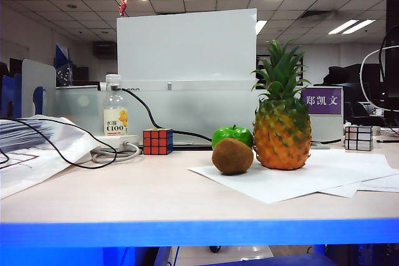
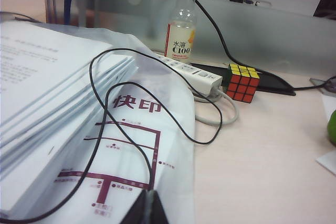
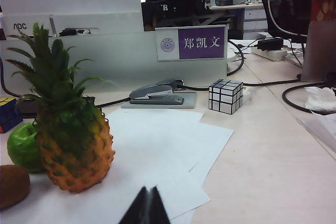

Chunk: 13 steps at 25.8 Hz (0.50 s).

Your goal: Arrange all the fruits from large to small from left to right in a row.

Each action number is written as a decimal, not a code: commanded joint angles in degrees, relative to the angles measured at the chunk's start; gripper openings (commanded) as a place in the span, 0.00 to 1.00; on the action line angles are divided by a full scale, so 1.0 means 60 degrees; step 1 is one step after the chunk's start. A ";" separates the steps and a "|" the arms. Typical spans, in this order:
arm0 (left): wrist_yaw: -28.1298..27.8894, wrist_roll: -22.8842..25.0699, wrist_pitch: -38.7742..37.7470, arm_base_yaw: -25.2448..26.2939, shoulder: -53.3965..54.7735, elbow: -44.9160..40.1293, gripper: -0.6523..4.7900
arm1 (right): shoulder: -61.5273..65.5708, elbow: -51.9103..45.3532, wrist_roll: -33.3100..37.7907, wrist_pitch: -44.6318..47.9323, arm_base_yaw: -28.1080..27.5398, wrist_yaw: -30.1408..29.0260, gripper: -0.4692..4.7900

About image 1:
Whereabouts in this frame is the clear C100 drink bottle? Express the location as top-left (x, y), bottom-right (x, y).
top-left (102, 74), bottom-right (129, 137)

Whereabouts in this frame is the thick black cable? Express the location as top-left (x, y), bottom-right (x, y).
top-left (118, 87), bottom-right (213, 142)

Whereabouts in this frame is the person in dark clothing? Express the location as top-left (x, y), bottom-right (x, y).
top-left (323, 65), bottom-right (353, 87)

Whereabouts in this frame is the plastic pineapple with green crown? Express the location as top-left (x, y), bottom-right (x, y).
top-left (251, 39), bottom-right (313, 171)

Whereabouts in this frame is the frosted glass desk partition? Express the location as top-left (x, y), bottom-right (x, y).
top-left (55, 78), bottom-right (344, 146)

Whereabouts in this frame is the colourful Rubik's cube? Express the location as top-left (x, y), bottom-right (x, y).
top-left (142, 128), bottom-right (174, 156)

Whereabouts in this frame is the black monitor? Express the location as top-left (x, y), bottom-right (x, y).
top-left (385, 0), bottom-right (399, 120)

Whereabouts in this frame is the blue file holder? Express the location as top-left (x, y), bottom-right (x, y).
top-left (0, 72), bottom-right (22, 119)

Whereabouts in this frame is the brown fuzzy kiwi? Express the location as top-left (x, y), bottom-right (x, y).
top-left (211, 138), bottom-right (254, 176)

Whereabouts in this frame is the large white paper sheet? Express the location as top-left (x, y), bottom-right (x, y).
top-left (186, 148), bottom-right (399, 204)

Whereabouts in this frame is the silver mirror cube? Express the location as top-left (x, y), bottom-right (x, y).
top-left (344, 125), bottom-right (374, 151)

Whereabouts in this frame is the thin black cable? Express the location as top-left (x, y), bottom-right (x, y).
top-left (0, 118), bottom-right (118, 170)

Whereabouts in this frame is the white power strip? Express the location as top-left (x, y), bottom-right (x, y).
top-left (92, 135), bottom-right (140, 150)

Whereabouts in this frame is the white paper sheet underneath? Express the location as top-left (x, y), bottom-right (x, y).
top-left (317, 174), bottom-right (399, 199)

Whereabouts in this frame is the purple and white name plate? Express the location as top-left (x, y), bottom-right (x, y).
top-left (300, 87), bottom-right (344, 116)

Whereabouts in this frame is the thick white power cable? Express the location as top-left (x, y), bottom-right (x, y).
top-left (90, 140), bottom-right (143, 164)

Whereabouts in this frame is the distant ceiling light strip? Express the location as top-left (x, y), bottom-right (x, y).
top-left (342, 19), bottom-right (377, 35)
top-left (328, 19), bottom-right (359, 35)

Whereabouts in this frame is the blue dotted board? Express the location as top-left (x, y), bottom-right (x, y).
top-left (54, 43), bottom-right (75, 87)

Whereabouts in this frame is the white file holder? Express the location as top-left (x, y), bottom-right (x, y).
top-left (21, 59), bottom-right (57, 118)

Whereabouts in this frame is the green plastic apple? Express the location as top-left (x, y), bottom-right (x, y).
top-left (211, 125), bottom-right (254, 151)

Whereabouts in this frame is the white cable loop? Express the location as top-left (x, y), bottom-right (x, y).
top-left (359, 44), bottom-right (399, 113)

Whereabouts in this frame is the white board panel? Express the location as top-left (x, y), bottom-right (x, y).
top-left (117, 8), bottom-right (258, 82)

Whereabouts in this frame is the printed white paper sheet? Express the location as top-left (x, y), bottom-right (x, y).
top-left (0, 115), bottom-right (108, 200)

